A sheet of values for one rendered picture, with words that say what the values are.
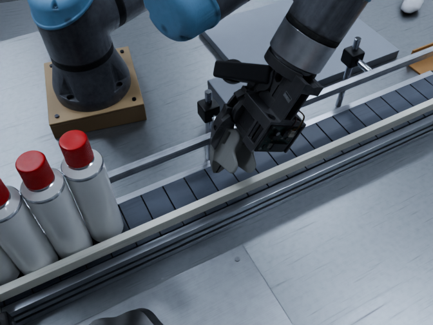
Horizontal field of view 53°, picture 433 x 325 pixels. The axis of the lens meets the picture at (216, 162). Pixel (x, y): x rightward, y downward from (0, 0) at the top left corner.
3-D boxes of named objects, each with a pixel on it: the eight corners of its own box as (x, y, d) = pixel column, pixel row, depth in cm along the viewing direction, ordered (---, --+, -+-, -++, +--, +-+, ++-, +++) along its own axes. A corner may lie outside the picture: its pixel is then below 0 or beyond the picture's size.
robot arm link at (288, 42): (274, 9, 53) (315, 22, 59) (256, 41, 56) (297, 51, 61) (310, 42, 49) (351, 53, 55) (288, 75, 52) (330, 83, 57)
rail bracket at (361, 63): (350, 126, 87) (373, 59, 74) (327, 103, 91) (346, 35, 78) (363, 120, 88) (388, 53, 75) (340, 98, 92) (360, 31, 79)
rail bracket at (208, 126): (216, 182, 78) (216, 117, 65) (198, 155, 82) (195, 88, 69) (232, 176, 79) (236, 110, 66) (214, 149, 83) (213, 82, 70)
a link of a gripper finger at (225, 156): (213, 194, 63) (243, 147, 59) (195, 166, 67) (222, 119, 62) (229, 193, 65) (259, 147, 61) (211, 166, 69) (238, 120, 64)
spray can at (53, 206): (75, 271, 62) (26, 187, 46) (50, 251, 64) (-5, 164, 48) (101, 244, 65) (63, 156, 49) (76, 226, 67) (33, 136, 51)
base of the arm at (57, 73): (61, 120, 82) (44, 82, 74) (50, 69, 91) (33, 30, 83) (139, 98, 85) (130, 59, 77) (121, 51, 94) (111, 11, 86)
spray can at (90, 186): (91, 247, 65) (50, 160, 49) (88, 218, 68) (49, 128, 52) (126, 240, 65) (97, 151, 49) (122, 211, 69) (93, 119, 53)
